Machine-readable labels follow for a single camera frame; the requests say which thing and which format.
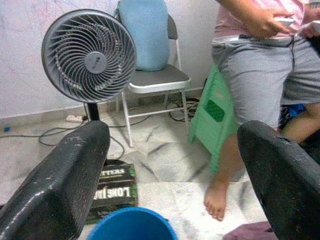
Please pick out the white hand controller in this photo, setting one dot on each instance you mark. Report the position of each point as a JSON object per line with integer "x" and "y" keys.
{"x": 285, "y": 21}
{"x": 312, "y": 24}

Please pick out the person's left hand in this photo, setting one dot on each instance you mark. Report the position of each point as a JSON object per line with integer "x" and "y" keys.
{"x": 311, "y": 33}

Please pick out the blue plastic bag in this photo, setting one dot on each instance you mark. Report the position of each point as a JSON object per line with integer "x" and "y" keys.
{"x": 295, "y": 111}

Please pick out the white folding chair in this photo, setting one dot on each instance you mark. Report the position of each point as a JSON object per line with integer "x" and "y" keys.
{"x": 160, "y": 77}

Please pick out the person in grey shorts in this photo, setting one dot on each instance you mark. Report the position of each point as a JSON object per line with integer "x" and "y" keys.
{"x": 255, "y": 75}

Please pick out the grey standing fan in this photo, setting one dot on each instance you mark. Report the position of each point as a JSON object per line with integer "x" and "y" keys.
{"x": 95, "y": 62}

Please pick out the purple printed blanket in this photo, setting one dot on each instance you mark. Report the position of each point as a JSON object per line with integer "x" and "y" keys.
{"x": 250, "y": 231}

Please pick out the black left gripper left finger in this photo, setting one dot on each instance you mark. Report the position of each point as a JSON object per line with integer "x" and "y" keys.
{"x": 57, "y": 185}

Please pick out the black printed carton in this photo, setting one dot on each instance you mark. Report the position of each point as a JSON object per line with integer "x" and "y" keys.
{"x": 115, "y": 185}

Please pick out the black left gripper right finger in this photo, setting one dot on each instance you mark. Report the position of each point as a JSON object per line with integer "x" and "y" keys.
{"x": 287, "y": 185}

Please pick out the blue plastic bucket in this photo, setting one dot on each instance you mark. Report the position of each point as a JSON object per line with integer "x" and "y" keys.
{"x": 132, "y": 225}

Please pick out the white power strip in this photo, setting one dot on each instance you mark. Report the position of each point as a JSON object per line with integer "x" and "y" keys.
{"x": 73, "y": 118}

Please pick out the small blue scrap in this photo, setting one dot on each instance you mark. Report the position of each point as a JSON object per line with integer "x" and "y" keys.
{"x": 6, "y": 129}

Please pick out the person's right hand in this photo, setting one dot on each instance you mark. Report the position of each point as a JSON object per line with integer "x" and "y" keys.
{"x": 265, "y": 23}

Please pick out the green plastic stool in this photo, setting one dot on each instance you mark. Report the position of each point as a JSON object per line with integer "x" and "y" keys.
{"x": 207, "y": 125}

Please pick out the light blue pillow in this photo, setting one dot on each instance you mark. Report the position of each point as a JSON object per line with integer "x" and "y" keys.
{"x": 145, "y": 37}

